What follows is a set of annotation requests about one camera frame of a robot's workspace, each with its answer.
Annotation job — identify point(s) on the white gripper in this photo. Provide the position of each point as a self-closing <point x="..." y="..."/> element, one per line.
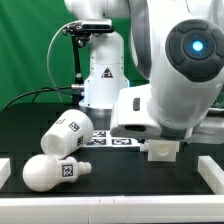
<point x="136" y="115"/>

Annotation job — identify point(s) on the white lamp base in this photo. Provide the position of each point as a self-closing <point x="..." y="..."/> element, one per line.
<point x="160" y="150"/>

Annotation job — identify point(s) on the black camera on stand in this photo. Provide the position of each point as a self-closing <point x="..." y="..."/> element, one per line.
<point x="80" y="32"/>

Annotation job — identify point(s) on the white rail block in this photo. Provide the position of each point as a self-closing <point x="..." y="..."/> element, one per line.
<point x="5" y="170"/>
<point x="212" y="174"/>

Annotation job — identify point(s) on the white right rail block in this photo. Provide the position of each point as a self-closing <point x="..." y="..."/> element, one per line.
<point x="212" y="174"/>

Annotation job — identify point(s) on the paper sheet with markers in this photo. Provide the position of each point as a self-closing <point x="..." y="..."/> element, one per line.
<point x="102" y="138"/>

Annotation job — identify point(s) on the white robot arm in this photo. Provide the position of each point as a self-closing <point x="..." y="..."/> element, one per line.
<point x="158" y="65"/>

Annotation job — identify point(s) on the white lamp bulb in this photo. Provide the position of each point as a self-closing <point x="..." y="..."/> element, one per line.
<point x="42" y="172"/>

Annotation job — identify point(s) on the white front rail wall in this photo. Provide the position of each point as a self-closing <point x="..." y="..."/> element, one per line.
<point x="113" y="210"/>

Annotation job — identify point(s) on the white left rail block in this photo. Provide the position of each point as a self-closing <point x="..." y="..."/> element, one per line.
<point x="5" y="170"/>

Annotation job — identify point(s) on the white lamp shade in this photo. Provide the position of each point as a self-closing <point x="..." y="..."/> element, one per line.
<point x="72" y="130"/>

